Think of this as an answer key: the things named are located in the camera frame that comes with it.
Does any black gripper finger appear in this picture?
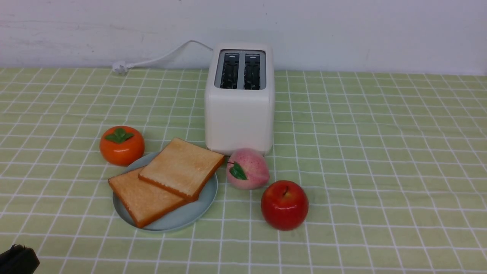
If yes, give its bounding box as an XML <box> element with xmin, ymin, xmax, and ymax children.
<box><xmin>0</xmin><ymin>244</ymin><xmax>40</xmax><ymax>274</ymax></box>

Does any toast slice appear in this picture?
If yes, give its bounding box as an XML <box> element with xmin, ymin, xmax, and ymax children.
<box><xmin>108</xmin><ymin>167</ymin><xmax>188</xmax><ymax>228</ymax></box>
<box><xmin>138</xmin><ymin>137</ymin><xmax>225</xmax><ymax>202</ymax></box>

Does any orange persimmon with green leaf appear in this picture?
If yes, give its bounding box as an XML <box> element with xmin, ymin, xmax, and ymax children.
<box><xmin>99</xmin><ymin>126</ymin><xmax>145</xmax><ymax>166</ymax></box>

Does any light blue round plate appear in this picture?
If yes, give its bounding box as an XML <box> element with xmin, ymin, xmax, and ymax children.
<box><xmin>112</xmin><ymin>173</ymin><xmax>218</xmax><ymax>233</ymax></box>

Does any pink peach with leaf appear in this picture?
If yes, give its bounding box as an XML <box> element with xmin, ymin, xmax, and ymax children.
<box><xmin>226</xmin><ymin>148</ymin><xmax>270</xmax><ymax>190</ymax></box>

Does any red apple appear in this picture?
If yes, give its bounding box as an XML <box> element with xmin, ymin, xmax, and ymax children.
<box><xmin>261</xmin><ymin>180</ymin><xmax>309</xmax><ymax>231</ymax></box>

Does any white two-slot toaster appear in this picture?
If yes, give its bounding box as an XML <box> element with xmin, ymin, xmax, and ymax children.
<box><xmin>204</xmin><ymin>42</ymin><xmax>275</xmax><ymax>155</ymax></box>

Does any white power cable with plug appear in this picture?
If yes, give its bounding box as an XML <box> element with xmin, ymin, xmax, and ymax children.
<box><xmin>112</xmin><ymin>40</ymin><xmax>214</xmax><ymax>75</ymax></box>

